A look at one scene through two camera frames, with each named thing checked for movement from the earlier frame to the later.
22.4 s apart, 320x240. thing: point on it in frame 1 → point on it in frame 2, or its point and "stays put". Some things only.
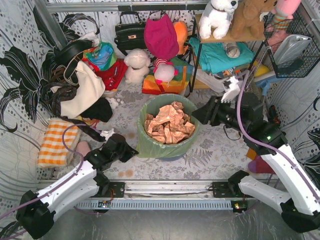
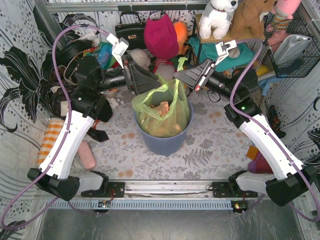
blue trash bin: x=166 y=159 → x=166 y=146
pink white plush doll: x=164 y=71 stays put
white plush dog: x=215 y=19 stays put
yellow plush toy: x=261 y=69 stays put
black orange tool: x=273 y=115 stays put
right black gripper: x=213 y=111 → x=206 y=75
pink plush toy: x=283 y=11 stays put
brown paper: x=169 y=125 → x=163 y=108
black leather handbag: x=130 y=36 stays put
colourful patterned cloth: x=103 y=56 stays put
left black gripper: x=121 y=149 → x=129 y=75
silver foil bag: x=290 y=48 stays put
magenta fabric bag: x=160 y=38 stays put
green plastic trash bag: x=149 y=148 → x=164 y=111
